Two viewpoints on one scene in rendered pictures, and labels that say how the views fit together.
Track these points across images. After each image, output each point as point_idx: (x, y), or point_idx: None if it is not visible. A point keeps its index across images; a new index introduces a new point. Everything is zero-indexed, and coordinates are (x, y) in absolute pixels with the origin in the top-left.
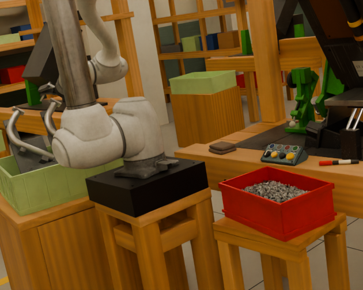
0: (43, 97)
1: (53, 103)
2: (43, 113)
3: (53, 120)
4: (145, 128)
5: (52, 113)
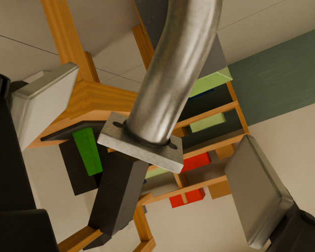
0: (267, 175)
1: (154, 129)
2: (207, 61)
3: (140, 15)
4: None
5: (158, 54)
